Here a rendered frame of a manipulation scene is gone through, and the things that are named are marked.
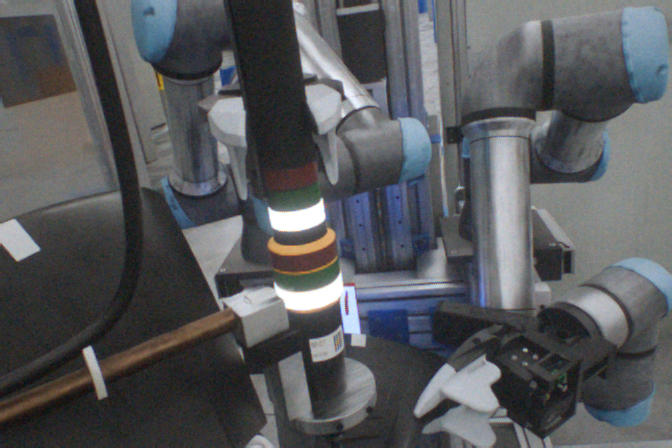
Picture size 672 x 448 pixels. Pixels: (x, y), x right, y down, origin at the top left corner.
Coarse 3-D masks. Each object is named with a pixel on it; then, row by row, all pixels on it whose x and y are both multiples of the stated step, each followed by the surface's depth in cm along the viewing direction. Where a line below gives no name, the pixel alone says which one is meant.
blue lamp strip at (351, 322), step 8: (344, 288) 75; (352, 288) 75; (344, 296) 76; (352, 296) 76; (352, 304) 76; (344, 312) 77; (352, 312) 77; (344, 320) 77; (352, 320) 77; (344, 328) 78; (352, 328) 78
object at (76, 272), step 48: (144, 192) 47; (48, 240) 40; (96, 240) 41; (144, 240) 43; (0, 288) 37; (48, 288) 38; (96, 288) 39; (144, 288) 40; (192, 288) 42; (0, 336) 36; (48, 336) 37; (144, 336) 38; (144, 384) 37; (192, 384) 37; (240, 384) 38; (48, 432) 34; (96, 432) 35; (144, 432) 35; (192, 432) 36; (240, 432) 37
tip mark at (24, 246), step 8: (0, 224) 40; (8, 224) 40; (16, 224) 40; (0, 232) 39; (8, 232) 40; (16, 232) 40; (24, 232) 40; (0, 240) 39; (8, 240) 39; (16, 240) 39; (24, 240) 40; (32, 240) 40; (8, 248) 39; (16, 248) 39; (24, 248) 39; (32, 248) 39; (16, 256) 39; (24, 256) 39
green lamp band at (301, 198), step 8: (272, 192) 33; (288, 192) 33; (296, 192) 33; (304, 192) 33; (312, 192) 33; (320, 192) 34; (272, 200) 34; (280, 200) 33; (288, 200) 33; (296, 200) 33; (304, 200) 33; (312, 200) 33; (272, 208) 34; (280, 208) 33; (288, 208) 33; (296, 208) 33
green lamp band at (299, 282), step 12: (336, 264) 35; (276, 276) 35; (288, 276) 34; (300, 276) 34; (312, 276) 34; (324, 276) 35; (336, 276) 36; (288, 288) 35; (300, 288) 35; (312, 288) 35
